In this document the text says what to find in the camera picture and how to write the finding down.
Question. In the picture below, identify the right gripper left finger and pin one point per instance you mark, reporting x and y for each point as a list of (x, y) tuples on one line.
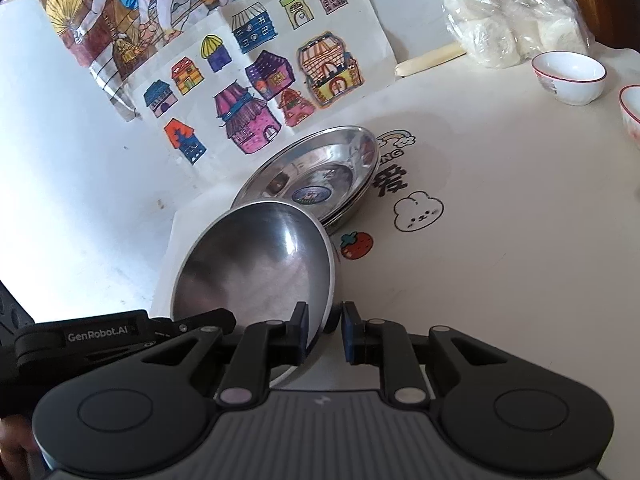
[(262, 347)]

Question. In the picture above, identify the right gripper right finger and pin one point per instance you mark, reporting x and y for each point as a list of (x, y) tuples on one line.
[(387, 346)]

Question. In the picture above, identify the deep steel mixing bowl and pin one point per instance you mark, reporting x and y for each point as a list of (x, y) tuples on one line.
[(258, 261)]

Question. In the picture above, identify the shallow steel plate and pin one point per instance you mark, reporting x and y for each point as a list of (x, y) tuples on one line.
[(318, 172), (344, 212)]

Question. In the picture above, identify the white red-rimmed bowl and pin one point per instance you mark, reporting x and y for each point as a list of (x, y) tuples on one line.
[(572, 78), (629, 100)]

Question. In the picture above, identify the white red-rimmed bowl front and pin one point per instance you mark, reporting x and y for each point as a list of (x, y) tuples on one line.
[(629, 100)]

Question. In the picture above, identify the person left hand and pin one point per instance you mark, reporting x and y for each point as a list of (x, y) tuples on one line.
[(17, 443)]

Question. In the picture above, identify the cream rolled stick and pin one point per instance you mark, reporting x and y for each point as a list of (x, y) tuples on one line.
[(429, 60)]

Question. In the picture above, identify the colourful houses drawing paper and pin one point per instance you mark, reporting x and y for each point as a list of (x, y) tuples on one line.
[(237, 84)]

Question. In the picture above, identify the clear bag of white buns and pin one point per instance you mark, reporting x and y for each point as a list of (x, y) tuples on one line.
[(504, 33)]

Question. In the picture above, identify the boy with fan drawing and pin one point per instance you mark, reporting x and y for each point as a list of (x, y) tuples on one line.
[(113, 38)]

